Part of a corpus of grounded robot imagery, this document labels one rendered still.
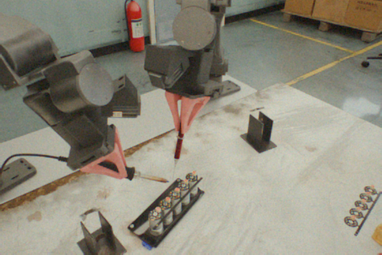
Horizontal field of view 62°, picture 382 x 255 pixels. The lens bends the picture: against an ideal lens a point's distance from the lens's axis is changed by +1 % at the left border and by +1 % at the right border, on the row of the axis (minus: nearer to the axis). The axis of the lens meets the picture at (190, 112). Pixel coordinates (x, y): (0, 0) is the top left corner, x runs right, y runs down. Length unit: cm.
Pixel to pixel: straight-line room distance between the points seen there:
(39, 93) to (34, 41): 7
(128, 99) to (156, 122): 46
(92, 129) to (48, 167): 37
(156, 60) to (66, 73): 12
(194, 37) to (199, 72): 8
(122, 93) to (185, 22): 13
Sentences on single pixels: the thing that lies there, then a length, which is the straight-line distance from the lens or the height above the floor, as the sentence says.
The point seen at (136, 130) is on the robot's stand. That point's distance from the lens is 89.
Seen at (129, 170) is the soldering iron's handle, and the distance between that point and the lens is 57.
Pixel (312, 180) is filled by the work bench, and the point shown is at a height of 75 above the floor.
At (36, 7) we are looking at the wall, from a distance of 309.
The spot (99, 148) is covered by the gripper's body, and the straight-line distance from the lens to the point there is 48.
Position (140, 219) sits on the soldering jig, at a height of 76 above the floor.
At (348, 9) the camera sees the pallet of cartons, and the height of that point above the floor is 30.
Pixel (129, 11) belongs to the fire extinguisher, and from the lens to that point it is 324.
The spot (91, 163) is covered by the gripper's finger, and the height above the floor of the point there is 94.
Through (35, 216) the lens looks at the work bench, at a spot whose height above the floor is 75.
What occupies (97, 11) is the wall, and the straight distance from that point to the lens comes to 327.
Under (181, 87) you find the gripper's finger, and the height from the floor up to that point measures 102.
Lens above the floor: 127
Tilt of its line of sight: 33 degrees down
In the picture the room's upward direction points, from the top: straight up
